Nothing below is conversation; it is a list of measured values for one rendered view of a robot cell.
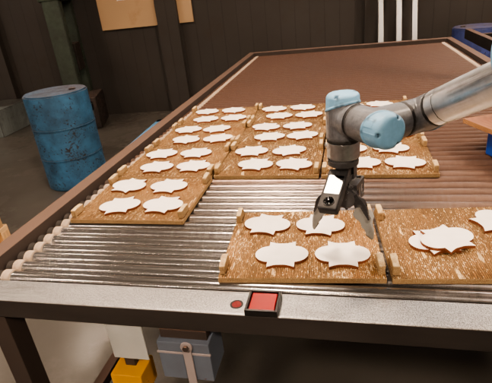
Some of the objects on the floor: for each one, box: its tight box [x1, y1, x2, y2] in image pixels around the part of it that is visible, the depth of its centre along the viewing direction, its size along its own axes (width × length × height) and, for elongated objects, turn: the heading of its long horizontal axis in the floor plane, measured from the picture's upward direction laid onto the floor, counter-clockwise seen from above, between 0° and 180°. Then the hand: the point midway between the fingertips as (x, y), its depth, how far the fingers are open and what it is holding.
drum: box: [22, 84, 106, 192], centre depth 428 cm, size 59×59×92 cm
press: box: [37, 0, 109, 128], centre depth 601 cm, size 66×84×254 cm
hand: (341, 235), depth 109 cm, fingers open, 14 cm apart
